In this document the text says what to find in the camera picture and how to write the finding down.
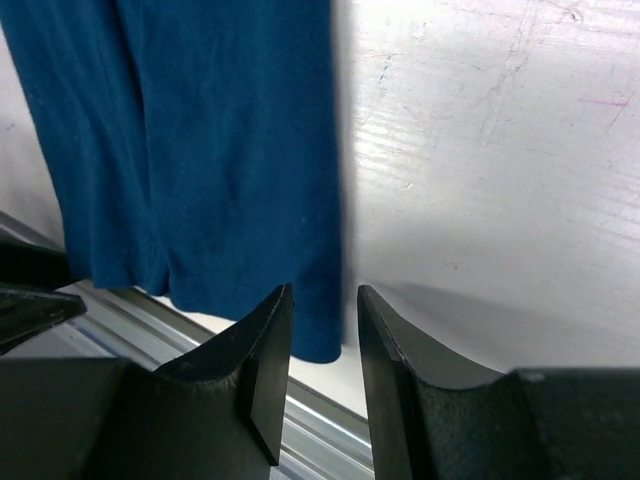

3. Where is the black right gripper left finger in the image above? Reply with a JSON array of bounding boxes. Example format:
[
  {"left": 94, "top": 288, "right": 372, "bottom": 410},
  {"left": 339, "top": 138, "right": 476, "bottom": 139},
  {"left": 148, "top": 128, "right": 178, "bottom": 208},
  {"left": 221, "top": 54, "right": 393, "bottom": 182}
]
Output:
[{"left": 156, "top": 284, "right": 294, "bottom": 466}]

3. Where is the aluminium front rail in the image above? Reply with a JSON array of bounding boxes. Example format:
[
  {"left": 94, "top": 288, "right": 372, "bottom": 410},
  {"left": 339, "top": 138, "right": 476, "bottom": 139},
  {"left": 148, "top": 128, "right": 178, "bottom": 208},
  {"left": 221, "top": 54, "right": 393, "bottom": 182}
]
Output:
[{"left": 0, "top": 209, "right": 376, "bottom": 480}]

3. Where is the dark blue t shirt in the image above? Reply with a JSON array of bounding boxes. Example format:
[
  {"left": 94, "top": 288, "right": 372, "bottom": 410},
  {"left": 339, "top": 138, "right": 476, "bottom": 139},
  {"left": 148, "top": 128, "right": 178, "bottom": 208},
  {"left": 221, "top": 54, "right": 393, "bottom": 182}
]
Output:
[{"left": 1, "top": 1, "right": 343, "bottom": 363}]

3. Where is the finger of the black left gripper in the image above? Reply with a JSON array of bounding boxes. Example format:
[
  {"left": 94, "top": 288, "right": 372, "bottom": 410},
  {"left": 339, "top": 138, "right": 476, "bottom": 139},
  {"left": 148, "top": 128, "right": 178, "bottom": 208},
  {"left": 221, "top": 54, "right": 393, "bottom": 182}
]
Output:
[
  {"left": 1, "top": 284, "right": 86, "bottom": 355},
  {"left": 1, "top": 242, "right": 75, "bottom": 290}
]

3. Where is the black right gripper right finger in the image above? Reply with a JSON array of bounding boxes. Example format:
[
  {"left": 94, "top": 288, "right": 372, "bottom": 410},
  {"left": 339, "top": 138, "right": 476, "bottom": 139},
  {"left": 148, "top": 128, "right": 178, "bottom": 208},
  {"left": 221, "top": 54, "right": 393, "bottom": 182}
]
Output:
[{"left": 355, "top": 284, "right": 516, "bottom": 480}]

